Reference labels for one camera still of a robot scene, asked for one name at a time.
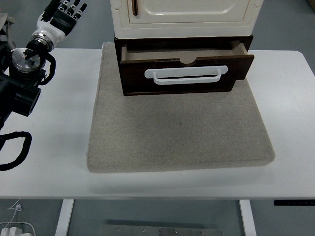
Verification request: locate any dark brown wooden drawer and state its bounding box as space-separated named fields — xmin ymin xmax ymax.
xmin=120 ymin=40 xmax=255 ymax=96

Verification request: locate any white table leg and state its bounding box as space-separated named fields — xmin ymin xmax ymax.
xmin=238 ymin=199 xmax=257 ymax=236
xmin=54 ymin=199 xmax=75 ymax=236

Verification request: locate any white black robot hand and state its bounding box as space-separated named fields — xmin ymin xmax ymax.
xmin=36 ymin=0 xmax=88 ymax=42

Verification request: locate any white drawer handle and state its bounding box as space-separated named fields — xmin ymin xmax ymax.
xmin=144 ymin=65 xmax=229 ymax=86

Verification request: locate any thin white cable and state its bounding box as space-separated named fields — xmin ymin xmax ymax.
xmin=0 ymin=198 xmax=23 ymax=231

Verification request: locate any grey metal plate with screws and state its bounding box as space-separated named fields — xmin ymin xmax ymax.
xmin=98 ymin=223 xmax=223 ymax=236

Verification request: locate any black table control panel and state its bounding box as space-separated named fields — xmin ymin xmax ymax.
xmin=274 ymin=199 xmax=315 ymax=206

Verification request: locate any beige fabric mat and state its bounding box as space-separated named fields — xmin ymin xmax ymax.
xmin=87 ymin=42 xmax=276 ymax=174

